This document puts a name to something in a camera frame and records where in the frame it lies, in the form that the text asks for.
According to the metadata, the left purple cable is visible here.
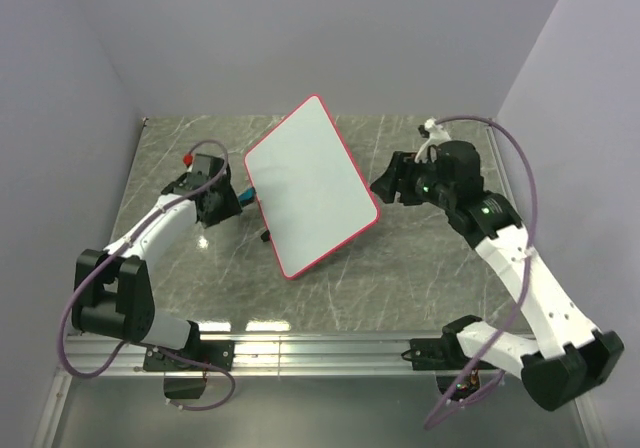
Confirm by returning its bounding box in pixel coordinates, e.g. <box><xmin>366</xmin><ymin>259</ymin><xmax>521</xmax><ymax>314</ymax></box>
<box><xmin>58</xmin><ymin>140</ymin><xmax>237</xmax><ymax>413</ymax></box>

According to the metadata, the aluminium mounting rail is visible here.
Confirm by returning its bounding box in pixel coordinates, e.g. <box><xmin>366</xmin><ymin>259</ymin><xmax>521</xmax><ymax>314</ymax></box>
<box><xmin>65</xmin><ymin>331</ymin><xmax>461</xmax><ymax>378</ymax></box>

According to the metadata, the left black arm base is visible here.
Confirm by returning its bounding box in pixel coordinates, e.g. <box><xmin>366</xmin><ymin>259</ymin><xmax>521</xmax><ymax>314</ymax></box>
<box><xmin>142</xmin><ymin>340</ymin><xmax>235</xmax><ymax>401</ymax></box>

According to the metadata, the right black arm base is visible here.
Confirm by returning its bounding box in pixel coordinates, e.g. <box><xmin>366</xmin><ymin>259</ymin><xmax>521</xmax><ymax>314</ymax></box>
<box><xmin>401</xmin><ymin>334</ymin><xmax>495</xmax><ymax>402</ymax></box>

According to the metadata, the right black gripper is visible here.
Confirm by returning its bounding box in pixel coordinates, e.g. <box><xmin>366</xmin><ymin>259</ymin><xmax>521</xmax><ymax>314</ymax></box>
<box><xmin>369</xmin><ymin>151</ymin><xmax>455</xmax><ymax>211</ymax></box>

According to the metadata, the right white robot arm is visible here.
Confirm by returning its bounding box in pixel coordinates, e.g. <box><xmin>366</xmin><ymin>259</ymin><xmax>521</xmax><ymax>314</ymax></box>
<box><xmin>371</xmin><ymin>141</ymin><xmax>624</xmax><ymax>411</ymax></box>

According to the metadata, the blue whiteboard eraser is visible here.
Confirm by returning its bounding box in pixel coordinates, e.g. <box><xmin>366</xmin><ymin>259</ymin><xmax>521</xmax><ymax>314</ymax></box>
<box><xmin>238</xmin><ymin>189</ymin><xmax>255</xmax><ymax>206</ymax></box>

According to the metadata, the purple cable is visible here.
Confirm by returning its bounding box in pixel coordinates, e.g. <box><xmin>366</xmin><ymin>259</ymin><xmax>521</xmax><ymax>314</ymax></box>
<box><xmin>58</xmin><ymin>140</ymin><xmax>237</xmax><ymax>413</ymax></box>
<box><xmin>422</xmin><ymin>114</ymin><xmax>539</xmax><ymax>430</ymax></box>

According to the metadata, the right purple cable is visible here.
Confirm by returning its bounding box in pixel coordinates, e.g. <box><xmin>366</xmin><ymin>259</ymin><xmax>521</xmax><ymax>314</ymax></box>
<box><xmin>422</xmin><ymin>114</ymin><xmax>539</xmax><ymax>430</ymax></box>

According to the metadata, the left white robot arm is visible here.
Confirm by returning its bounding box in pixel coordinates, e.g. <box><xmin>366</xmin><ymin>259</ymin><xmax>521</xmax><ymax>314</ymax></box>
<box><xmin>70</xmin><ymin>154</ymin><xmax>242</xmax><ymax>370</ymax></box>

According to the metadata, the pink framed whiteboard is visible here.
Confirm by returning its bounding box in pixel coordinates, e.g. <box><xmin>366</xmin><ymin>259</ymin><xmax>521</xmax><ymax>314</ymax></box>
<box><xmin>244</xmin><ymin>94</ymin><xmax>380</xmax><ymax>280</ymax></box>

